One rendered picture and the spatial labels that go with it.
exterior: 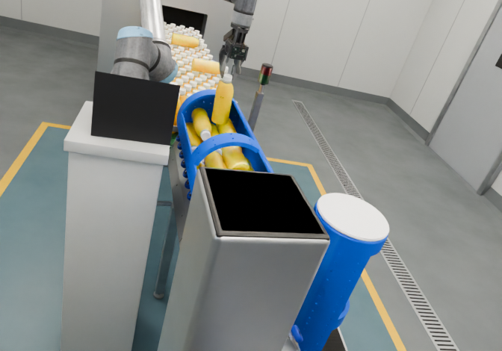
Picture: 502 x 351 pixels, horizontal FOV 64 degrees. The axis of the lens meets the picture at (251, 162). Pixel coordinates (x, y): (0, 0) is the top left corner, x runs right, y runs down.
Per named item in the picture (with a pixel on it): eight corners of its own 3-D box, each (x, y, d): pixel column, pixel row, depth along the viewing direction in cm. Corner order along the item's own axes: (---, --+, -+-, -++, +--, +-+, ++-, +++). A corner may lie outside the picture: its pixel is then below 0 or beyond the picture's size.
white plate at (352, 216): (337, 239, 135) (336, 241, 135) (404, 240, 144) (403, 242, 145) (306, 190, 157) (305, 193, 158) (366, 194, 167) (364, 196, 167)
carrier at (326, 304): (266, 394, 176) (323, 387, 186) (335, 242, 135) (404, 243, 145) (249, 337, 199) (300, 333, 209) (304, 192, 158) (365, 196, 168)
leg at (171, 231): (153, 299, 223) (171, 208, 193) (152, 290, 227) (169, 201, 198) (163, 299, 225) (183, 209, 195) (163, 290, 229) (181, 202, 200)
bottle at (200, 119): (192, 123, 176) (197, 143, 161) (189, 108, 173) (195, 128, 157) (208, 120, 178) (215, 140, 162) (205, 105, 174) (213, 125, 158)
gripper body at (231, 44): (225, 59, 147) (233, 25, 142) (221, 52, 154) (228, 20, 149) (246, 63, 150) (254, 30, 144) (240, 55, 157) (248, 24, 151)
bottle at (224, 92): (214, 115, 172) (220, 74, 162) (229, 119, 171) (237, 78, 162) (208, 122, 166) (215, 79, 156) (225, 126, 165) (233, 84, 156)
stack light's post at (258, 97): (216, 243, 275) (258, 93, 223) (215, 240, 278) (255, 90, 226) (222, 243, 276) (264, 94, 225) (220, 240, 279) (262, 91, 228)
